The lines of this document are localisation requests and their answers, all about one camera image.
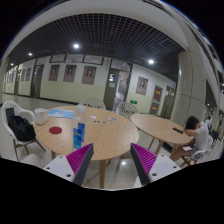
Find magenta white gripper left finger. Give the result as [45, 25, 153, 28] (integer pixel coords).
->
[44, 144, 94, 186]

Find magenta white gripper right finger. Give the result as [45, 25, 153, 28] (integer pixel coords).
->
[130, 143, 180, 186]

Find clear water bottle blue label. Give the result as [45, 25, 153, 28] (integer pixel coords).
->
[73, 107, 86, 149]

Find round wooden table far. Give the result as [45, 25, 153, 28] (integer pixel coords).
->
[131, 114, 191, 154]

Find round wooden table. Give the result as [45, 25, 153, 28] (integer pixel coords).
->
[34, 107, 139, 188]
[131, 114, 191, 154]

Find red round coaster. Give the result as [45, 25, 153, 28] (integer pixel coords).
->
[49, 126, 62, 134]

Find black phone on table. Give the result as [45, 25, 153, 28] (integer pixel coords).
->
[173, 127, 184, 134]

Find round wooden table near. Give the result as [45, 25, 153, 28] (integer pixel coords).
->
[34, 107, 139, 188]

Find white chair under person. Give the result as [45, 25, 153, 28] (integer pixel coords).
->
[181, 135, 213, 167]

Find seated person white shirt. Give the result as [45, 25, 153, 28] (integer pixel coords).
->
[169, 115, 210, 163]

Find small clear plastic cup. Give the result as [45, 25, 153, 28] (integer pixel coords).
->
[77, 105, 86, 114]

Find white pitcher jug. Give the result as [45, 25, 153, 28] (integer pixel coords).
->
[34, 108, 48, 125]

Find white lattice chair right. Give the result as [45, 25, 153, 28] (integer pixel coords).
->
[116, 102, 138, 119]

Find white lattice chair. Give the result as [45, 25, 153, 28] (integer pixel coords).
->
[80, 98, 106, 110]
[116, 102, 138, 119]

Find black backpack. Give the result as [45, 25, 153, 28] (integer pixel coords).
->
[6, 108, 36, 141]

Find white chair with bag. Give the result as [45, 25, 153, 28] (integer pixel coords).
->
[2, 101, 42, 152]

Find white lattice chair middle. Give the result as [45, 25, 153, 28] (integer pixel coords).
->
[80, 98, 106, 110]

